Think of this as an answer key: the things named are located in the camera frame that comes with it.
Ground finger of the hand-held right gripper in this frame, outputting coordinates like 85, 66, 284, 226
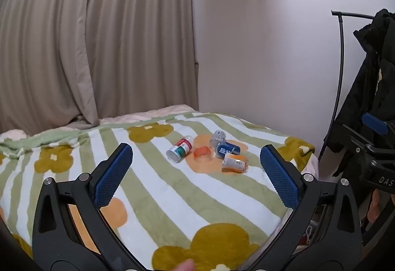
341, 112, 395, 167

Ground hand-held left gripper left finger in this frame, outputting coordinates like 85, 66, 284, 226
32, 143, 146, 271

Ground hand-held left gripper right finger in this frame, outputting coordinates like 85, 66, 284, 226
247, 144, 362, 271

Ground person's right hand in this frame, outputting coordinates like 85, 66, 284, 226
367, 188, 392, 224

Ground person's left hand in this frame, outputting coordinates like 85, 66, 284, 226
175, 259, 196, 271

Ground black jacket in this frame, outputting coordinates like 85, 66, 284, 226
323, 8, 395, 177

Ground striped flower-print blanket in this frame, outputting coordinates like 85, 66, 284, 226
0, 112, 316, 271

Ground pale pink fleece sheet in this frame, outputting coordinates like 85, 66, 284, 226
0, 104, 196, 142

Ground red green white bottle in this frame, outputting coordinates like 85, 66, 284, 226
166, 135, 195, 164

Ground clear small bottle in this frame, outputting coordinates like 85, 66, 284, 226
209, 130, 227, 148

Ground black clothes rack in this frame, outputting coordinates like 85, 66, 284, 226
318, 10, 378, 163

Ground beige curtain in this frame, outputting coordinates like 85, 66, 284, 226
0, 0, 199, 137

